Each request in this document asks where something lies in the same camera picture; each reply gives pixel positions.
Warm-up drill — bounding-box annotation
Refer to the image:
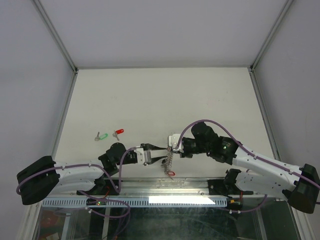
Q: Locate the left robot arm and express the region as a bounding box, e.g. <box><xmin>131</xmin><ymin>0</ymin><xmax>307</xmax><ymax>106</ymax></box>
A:
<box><xmin>16</xmin><ymin>142</ymin><xmax>168</xmax><ymax>205</ymax></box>

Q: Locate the red tag loose key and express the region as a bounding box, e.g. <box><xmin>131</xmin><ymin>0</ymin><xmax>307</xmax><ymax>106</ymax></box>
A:
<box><xmin>112</xmin><ymin>128</ymin><xmax>124</xmax><ymax>141</ymax></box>

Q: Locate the green tag loose key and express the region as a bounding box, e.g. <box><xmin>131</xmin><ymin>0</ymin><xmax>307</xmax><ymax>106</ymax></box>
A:
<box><xmin>94</xmin><ymin>132</ymin><xmax>108</xmax><ymax>141</ymax></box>

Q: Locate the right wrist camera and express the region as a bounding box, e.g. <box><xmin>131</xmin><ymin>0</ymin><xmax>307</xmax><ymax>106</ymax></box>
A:
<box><xmin>167</xmin><ymin>133</ymin><xmax>182</xmax><ymax>153</ymax></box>

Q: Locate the aluminium mounting rail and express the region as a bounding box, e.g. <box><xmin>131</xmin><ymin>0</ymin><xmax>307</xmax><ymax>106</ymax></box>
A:
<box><xmin>32</xmin><ymin>176</ymin><xmax>301</xmax><ymax>200</ymax></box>

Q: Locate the white slotted cable duct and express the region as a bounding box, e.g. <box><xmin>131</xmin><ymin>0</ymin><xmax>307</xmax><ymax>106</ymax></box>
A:
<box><xmin>41</xmin><ymin>195</ymin><xmax>227</xmax><ymax>209</ymax></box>

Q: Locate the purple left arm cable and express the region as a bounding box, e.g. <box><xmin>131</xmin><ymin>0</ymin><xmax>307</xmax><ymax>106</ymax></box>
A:
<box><xmin>16</xmin><ymin>146</ymin><xmax>141</xmax><ymax>218</ymax></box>

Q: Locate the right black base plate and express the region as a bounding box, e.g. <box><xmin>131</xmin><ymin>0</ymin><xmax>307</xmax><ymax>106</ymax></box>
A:
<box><xmin>207</xmin><ymin>179</ymin><xmax>254</xmax><ymax>197</ymax></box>

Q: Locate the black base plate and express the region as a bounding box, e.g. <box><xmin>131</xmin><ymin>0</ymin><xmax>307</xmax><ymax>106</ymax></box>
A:
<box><xmin>207</xmin><ymin>179</ymin><xmax>254</xmax><ymax>197</ymax></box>
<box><xmin>84</xmin><ymin>178</ymin><xmax>119</xmax><ymax>196</ymax></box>

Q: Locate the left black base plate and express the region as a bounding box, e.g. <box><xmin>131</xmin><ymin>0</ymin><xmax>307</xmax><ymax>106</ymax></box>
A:
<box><xmin>84</xmin><ymin>178</ymin><xmax>119</xmax><ymax>196</ymax></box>

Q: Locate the right aluminium frame post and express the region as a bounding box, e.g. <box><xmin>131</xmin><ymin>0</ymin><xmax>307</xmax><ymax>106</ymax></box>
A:
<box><xmin>250</xmin><ymin>0</ymin><xmax>295</xmax><ymax>72</ymax></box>

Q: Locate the aluminium frame post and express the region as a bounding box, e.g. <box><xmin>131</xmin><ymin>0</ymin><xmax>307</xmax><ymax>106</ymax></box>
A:
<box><xmin>250</xmin><ymin>0</ymin><xmax>295</xmax><ymax>72</ymax></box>
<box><xmin>31</xmin><ymin>0</ymin><xmax>78</xmax><ymax>73</ymax></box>

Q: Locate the left aluminium frame post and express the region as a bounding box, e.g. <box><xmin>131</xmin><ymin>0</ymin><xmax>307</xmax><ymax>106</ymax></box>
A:
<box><xmin>31</xmin><ymin>0</ymin><xmax>78</xmax><ymax>73</ymax></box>

